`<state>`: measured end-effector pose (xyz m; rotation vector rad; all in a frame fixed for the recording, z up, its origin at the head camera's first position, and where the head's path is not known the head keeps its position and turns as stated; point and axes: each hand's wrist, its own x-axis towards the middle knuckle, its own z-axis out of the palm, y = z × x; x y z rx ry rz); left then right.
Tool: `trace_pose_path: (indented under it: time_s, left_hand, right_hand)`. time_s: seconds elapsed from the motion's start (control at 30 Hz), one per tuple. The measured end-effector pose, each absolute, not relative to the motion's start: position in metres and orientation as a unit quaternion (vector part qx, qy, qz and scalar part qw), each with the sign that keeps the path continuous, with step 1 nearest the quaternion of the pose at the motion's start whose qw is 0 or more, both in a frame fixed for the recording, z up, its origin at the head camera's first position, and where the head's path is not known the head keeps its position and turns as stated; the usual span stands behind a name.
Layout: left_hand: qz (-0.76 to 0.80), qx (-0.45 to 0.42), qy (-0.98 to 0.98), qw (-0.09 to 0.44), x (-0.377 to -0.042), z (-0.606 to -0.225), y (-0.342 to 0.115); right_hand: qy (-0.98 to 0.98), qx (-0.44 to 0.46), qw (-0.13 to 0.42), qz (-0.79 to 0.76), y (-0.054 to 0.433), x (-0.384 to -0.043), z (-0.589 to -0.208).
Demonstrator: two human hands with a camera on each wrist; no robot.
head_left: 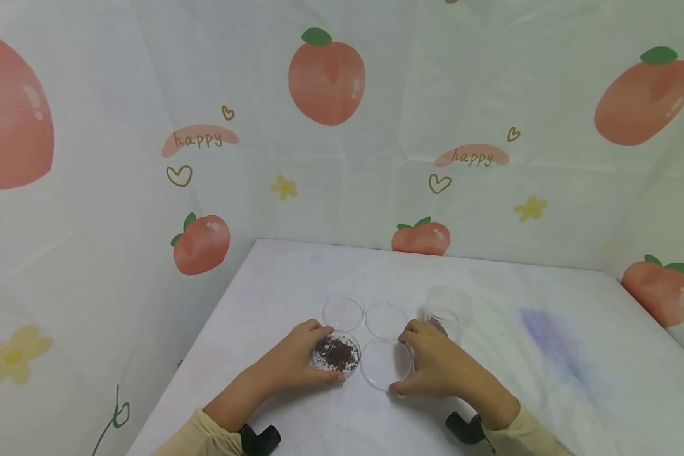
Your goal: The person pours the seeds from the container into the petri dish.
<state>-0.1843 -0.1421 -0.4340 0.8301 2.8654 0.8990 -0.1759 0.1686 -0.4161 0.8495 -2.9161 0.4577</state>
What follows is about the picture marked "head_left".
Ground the person's right forearm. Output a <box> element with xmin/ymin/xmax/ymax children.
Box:
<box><xmin>472</xmin><ymin>380</ymin><xmax>576</xmax><ymax>456</ymax></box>

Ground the person's left hand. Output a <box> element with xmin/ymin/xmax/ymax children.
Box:
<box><xmin>248</xmin><ymin>319</ymin><xmax>348</xmax><ymax>407</ymax></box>

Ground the person's left forearm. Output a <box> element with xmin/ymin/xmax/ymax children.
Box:
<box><xmin>151</xmin><ymin>369</ymin><xmax>263</xmax><ymax>456</ymax></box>

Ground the clear petri dish with grains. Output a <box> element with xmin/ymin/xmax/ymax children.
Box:
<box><xmin>310</xmin><ymin>330</ymin><xmax>362</xmax><ymax>380</ymax></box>

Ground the person's right hand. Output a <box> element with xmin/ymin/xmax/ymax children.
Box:
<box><xmin>388</xmin><ymin>319</ymin><xmax>494</xmax><ymax>414</ymax></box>

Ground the clear plastic cup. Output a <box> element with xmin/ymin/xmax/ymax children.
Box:
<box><xmin>422</xmin><ymin>285</ymin><xmax>474</xmax><ymax>346</ymax></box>

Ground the pile of brown grains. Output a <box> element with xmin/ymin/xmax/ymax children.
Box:
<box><xmin>317</xmin><ymin>337</ymin><xmax>357</xmax><ymax>372</ymax></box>

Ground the black wrist band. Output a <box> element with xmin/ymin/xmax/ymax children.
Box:
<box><xmin>445</xmin><ymin>411</ymin><xmax>488</xmax><ymax>446</ymax></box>
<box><xmin>239</xmin><ymin>423</ymin><xmax>282</xmax><ymax>456</ymax></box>

